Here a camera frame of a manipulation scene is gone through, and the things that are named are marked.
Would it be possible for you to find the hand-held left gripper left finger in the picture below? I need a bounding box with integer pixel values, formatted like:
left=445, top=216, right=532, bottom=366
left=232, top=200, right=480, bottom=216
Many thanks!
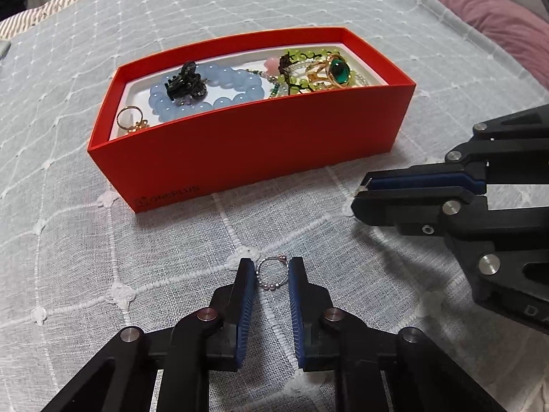
left=40, top=258, right=257, bottom=412

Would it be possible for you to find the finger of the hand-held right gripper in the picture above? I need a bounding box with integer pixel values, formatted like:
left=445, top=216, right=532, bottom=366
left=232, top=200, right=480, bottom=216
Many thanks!
left=351, top=186, right=549, bottom=284
left=358, top=104, right=549, bottom=200

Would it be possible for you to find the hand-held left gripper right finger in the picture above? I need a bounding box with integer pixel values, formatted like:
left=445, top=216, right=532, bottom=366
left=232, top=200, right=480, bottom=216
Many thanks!
left=288, top=257, right=509, bottom=412

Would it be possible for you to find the small silver bead ring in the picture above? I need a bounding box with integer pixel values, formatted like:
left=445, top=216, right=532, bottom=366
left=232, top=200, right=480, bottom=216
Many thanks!
left=256, top=255, right=289, bottom=291

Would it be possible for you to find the gold ring green stone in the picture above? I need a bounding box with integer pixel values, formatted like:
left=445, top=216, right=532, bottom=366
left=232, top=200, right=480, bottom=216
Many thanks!
left=306, top=53, right=355, bottom=91

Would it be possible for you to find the red cardboard box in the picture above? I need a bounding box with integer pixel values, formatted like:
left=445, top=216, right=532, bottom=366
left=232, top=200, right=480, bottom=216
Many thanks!
left=86, top=26, right=417, bottom=214

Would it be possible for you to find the green bead bracelet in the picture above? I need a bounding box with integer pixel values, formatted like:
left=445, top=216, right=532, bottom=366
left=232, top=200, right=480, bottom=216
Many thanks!
left=264, top=45, right=350, bottom=100

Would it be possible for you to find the blue bead bracelet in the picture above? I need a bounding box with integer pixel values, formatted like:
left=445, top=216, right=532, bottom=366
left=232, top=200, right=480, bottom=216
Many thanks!
left=148, top=62, right=265, bottom=122

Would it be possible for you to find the gold flower ring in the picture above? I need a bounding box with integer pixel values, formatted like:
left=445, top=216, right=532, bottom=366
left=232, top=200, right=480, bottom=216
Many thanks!
left=114, top=106, right=151, bottom=136

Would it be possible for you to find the black hair claw clip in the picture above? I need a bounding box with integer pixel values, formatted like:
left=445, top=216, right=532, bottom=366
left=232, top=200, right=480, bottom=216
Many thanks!
left=164, top=62, right=209, bottom=104

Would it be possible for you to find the grey checked blanket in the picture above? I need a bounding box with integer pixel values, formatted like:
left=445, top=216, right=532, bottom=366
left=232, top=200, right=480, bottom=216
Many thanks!
left=0, top=0, right=549, bottom=412

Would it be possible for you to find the pink pillow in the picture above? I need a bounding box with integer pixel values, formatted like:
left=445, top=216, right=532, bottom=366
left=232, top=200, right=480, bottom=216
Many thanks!
left=395, top=0, right=549, bottom=76

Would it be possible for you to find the striped bedsheet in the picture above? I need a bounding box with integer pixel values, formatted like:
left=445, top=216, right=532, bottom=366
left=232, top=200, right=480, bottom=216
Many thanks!
left=0, top=0, right=114, bottom=39

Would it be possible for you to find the multicolour bead bracelet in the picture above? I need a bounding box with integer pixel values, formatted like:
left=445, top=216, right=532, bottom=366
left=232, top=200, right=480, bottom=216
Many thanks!
left=246, top=68, right=284, bottom=96

